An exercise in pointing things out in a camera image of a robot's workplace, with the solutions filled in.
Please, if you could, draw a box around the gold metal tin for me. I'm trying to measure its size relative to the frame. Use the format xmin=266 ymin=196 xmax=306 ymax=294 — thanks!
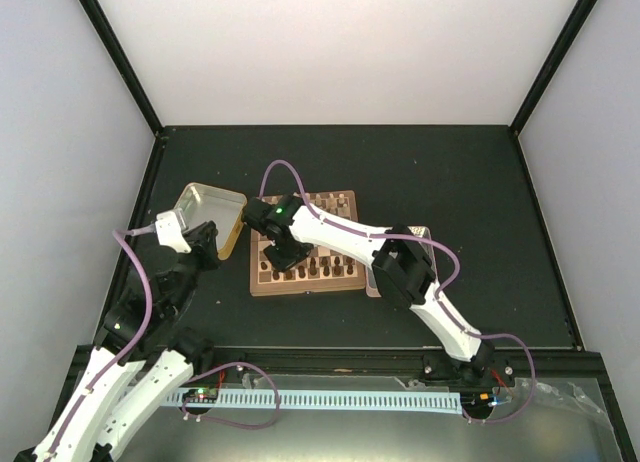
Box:
xmin=174 ymin=182 xmax=247 ymax=260

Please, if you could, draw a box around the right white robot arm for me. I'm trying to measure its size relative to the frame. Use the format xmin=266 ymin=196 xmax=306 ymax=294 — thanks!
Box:
xmin=241 ymin=194 xmax=494 ymax=385

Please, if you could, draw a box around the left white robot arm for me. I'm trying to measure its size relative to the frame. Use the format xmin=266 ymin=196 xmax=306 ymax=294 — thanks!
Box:
xmin=15 ymin=221 xmax=221 ymax=461

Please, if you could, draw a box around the right circuit board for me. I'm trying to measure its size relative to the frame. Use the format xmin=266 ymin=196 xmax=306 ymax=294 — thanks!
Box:
xmin=460 ymin=392 xmax=513 ymax=408

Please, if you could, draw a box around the black frame post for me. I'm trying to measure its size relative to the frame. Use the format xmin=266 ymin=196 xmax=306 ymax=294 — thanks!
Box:
xmin=78 ymin=0 xmax=163 ymax=134
xmin=510 ymin=0 xmax=599 ymax=136

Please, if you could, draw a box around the wooden chess board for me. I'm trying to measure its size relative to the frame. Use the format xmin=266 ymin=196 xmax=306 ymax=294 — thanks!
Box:
xmin=250 ymin=190 xmax=366 ymax=297

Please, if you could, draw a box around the purple cable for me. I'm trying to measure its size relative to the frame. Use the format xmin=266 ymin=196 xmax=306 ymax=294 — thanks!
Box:
xmin=52 ymin=224 xmax=161 ymax=453
xmin=260 ymin=160 xmax=537 ymax=426

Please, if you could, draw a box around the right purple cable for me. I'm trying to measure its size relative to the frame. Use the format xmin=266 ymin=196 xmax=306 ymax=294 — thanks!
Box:
xmin=260 ymin=160 xmax=537 ymax=426

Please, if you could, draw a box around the left circuit board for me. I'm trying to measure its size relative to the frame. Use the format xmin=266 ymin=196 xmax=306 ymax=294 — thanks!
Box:
xmin=182 ymin=387 xmax=218 ymax=404

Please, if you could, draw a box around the right black frame post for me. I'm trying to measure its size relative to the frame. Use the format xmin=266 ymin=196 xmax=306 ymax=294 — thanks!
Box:
xmin=510 ymin=0 xmax=599 ymax=136

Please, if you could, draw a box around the white slotted cable duct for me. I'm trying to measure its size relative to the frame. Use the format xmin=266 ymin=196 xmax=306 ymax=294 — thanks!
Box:
xmin=161 ymin=388 xmax=462 ymax=415

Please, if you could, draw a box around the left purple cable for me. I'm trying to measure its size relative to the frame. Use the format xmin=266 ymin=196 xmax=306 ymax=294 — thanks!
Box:
xmin=52 ymin=224 xmax=161 ymax=453

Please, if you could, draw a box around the left black frame post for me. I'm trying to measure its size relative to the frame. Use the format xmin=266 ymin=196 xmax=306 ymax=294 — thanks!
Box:
xmin=78 ymin=0 xmax=163 ymax=134

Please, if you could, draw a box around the circuit board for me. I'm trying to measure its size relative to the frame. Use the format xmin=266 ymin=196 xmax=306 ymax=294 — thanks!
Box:
xmin=182 ymin=387 xmax=218 ymax=404
xmin=460 ymin=392 xmax=513 ymax=408

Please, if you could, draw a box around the pink metal tin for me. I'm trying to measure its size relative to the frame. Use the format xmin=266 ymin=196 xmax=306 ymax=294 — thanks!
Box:
xmin=365 ymin=226 xmax=437 ymax=298

